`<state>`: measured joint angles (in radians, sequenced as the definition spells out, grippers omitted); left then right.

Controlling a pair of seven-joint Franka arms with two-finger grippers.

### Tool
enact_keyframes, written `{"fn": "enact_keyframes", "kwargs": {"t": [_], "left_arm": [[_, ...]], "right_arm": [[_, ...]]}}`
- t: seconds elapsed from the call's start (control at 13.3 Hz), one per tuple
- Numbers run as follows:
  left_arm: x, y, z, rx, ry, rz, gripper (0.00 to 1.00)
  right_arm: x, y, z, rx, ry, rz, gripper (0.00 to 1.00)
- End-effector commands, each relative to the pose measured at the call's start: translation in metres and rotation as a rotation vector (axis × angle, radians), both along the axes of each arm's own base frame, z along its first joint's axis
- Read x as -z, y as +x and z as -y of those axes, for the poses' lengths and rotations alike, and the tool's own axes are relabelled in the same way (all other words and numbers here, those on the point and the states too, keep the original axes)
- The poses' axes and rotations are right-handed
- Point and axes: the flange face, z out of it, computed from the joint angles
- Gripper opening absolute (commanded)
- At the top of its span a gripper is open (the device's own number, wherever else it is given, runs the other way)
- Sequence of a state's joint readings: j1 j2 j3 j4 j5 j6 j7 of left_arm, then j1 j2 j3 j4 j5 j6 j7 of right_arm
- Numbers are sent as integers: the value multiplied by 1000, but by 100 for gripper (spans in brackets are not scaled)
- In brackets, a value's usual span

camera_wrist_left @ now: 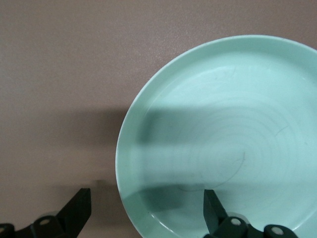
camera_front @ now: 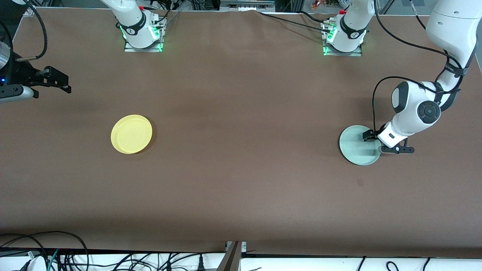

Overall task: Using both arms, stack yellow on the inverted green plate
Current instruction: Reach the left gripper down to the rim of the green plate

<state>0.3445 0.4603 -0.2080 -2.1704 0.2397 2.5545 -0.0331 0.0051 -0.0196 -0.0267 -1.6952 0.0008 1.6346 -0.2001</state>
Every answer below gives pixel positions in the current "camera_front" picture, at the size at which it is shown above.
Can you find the pale green round plate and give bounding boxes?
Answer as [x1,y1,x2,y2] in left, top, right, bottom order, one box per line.
[339,125,381,166]

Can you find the yellow round plate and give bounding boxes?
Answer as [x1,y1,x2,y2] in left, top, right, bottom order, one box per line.
[111,114,153,154]

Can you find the matte table cover sheet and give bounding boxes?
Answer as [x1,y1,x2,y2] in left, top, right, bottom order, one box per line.
[0,8,482,253]

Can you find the grey metal box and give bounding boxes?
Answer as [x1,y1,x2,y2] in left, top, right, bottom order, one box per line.
[220,0,276,12]

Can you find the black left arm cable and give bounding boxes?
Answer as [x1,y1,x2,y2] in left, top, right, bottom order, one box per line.
[372,0,469,131]

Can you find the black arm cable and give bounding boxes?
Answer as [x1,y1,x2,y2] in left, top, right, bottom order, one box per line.
[372,0,469,131]
[21,0,48,61]

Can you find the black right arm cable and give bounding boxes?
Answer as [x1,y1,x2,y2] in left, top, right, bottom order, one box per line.
[21,0,48,61]

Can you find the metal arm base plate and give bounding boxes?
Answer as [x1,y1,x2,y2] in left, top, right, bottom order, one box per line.
[124,17,163,53]
[323,21,363,57]

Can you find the short black table cable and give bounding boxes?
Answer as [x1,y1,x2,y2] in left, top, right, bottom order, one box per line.
[297,11,334,23]

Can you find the long black table cable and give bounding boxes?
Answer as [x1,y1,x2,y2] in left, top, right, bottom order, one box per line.
[257,11,333,34]

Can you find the black looped cable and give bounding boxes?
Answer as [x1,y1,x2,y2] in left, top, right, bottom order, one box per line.
[0,230,90,271]

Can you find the green cable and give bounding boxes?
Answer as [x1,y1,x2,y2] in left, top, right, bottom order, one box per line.
[47,248,60,271]

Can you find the metal frame bracket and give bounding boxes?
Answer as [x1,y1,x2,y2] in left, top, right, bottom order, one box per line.
[217,241,247,271]

